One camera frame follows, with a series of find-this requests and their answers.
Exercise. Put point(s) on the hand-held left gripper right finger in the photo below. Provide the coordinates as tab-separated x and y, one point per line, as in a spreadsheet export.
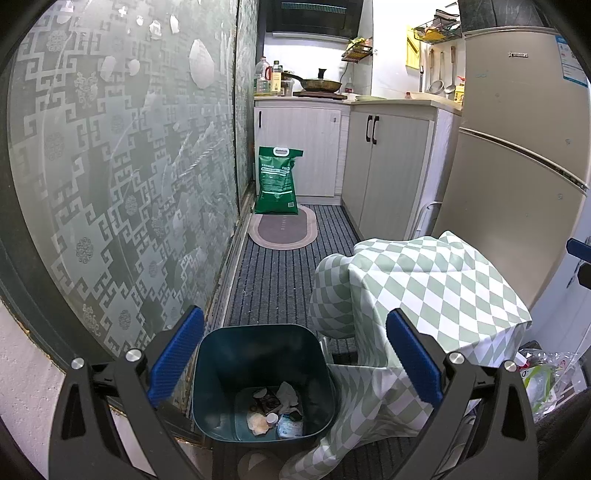
413	355

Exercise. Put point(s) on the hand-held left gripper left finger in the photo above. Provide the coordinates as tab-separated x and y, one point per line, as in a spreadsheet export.
178	355

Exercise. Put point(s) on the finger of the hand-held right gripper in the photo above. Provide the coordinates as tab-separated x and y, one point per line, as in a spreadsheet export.
581	249

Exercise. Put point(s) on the dark teal plastic bin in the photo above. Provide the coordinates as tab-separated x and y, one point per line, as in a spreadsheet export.
221	364

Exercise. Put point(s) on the green checked tablecloth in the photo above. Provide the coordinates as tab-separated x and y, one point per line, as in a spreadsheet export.
429	286

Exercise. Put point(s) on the beige refrigerator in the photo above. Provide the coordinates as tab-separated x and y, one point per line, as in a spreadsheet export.
517	184

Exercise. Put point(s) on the pale peel scrap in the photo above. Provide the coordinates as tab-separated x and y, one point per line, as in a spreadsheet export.
257	423

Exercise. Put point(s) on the white bottle cap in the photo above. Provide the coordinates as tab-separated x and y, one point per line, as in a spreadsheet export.
272	418

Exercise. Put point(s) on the crumpled white tissue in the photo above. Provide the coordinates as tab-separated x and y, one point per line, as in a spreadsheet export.
288	394

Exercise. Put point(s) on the dark striped runner rug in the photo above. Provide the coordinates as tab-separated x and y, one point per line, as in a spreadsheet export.
277	281

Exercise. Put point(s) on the blue and white packet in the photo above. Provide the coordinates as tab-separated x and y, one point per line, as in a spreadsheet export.
290	425

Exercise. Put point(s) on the clear plastic bag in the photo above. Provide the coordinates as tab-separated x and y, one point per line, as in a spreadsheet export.
549	378

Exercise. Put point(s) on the oval grey floor mat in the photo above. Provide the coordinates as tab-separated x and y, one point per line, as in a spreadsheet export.
284	228

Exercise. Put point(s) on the patterned frosted glass door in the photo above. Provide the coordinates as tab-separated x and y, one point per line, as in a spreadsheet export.
115	184

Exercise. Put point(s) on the blue and white sticker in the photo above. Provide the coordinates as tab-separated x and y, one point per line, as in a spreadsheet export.
571	60

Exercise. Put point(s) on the green rice bag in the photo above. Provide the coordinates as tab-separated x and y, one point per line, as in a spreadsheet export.
279	184

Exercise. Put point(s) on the yellow bottle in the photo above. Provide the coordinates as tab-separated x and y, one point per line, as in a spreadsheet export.
460	91

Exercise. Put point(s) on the hanging metal ladles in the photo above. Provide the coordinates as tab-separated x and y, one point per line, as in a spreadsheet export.
438	74

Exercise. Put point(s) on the white panelled cabinet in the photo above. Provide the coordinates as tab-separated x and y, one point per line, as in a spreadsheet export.
300	147

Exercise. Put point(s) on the yellow cutting board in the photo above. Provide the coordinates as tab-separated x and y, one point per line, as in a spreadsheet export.
412	48

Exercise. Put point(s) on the metal frying pan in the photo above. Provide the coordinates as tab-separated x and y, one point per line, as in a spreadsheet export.
321	84

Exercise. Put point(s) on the large clear oil bottle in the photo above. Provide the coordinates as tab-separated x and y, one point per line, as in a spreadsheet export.
263	78

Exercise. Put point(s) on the small yellow-label bottle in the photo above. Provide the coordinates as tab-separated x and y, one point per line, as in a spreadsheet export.
277	79

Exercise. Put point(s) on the black range hood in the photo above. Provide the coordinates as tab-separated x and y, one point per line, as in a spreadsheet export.
314	16

